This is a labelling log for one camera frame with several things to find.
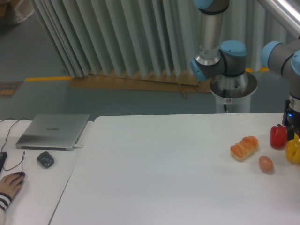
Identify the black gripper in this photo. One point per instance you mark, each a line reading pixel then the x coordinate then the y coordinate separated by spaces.
pixel 291 120

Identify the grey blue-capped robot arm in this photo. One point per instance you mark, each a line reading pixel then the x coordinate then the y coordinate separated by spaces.
pixel 224 65

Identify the pale green folding curtain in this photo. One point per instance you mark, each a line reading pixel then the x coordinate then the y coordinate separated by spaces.
pixel 149 35

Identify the black earbud case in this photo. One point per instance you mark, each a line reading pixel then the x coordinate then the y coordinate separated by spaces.
pixel 45 159

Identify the silver closed laptop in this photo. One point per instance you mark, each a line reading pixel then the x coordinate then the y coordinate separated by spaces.
pixel 53 132

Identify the yellow bell pepper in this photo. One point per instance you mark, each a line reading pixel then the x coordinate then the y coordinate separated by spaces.
pixel 292 151

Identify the person's hand on mouse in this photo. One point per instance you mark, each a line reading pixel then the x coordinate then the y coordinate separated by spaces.
pixel 9 185

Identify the red bell pepper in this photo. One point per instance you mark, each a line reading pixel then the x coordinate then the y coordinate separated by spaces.
pixel 278 136

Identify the brown cardboard sheet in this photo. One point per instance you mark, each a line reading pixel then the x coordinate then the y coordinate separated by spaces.
pixel 184 83

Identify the brown egg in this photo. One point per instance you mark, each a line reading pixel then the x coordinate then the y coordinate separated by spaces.
pixel 266 164

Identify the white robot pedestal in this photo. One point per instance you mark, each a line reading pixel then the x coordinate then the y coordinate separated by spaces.
pixel 233 94

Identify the black computer mouse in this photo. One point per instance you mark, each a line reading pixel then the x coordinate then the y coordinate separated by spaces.
pixel 21 174

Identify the orange braided bread loaf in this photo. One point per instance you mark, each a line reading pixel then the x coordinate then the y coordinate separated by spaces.
pixel 244 148

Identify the black keyboard edge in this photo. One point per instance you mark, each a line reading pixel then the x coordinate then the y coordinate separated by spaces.
pixel 3 157

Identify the striped sleeve forearm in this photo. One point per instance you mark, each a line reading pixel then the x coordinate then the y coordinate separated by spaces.
pixel 5 201

